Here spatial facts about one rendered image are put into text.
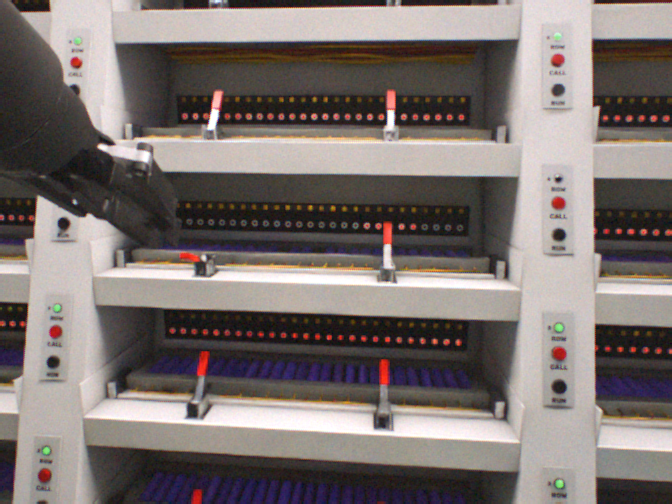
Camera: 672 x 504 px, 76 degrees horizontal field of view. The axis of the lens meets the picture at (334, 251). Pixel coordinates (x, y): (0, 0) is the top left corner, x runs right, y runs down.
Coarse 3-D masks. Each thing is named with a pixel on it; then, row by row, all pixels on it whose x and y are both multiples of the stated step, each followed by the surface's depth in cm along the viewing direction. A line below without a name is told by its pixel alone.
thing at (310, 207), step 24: (192, 216) 80; (216, 216) 80; (240, 216) 80; (264, 216) 79; (288, 216) 79; (312, 216) 79; (336, 216) 78; (360, 216) 78; (384, 216) 78; (408, 216) 77; (432, 216) 77; (456, 216) 77
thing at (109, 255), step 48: (96, 240) 63; (288, 240) 79; (336, 240) 79; (432, 240) 77; (96, 288) 63; (144, 288) 63; (192, 288) 62; (240, 288) 62; (288, 288) 61; (336, 288) 60; (384, 288) 60; (432, 288) 59; (480, 288) 59
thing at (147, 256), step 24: (168, 264) 67; (192, 264) 67; (216, 264) 69; (240, 264) 68; (264, 264) 68; (288, 264) 68; (312, 264) 67; (336, 264) 67; (360, 264) 67; (408, 264) 67; (432, 264) 67; (456, 264) 66; (480, 264) 66
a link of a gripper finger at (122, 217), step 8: (112, 208) 44; (120, 208) 44; (128, 208) 45; (112, 216) 43; (120, 216) 44; (128, 216) 45; (136, 216) 47; (112, 224) 43; (120, 224) 44; (128, 224) 45; (136, 224) 47; (128, 232) 46; (136, 232) 47; (144, 232) 49; (136, 240) 48; (144, 240) 49
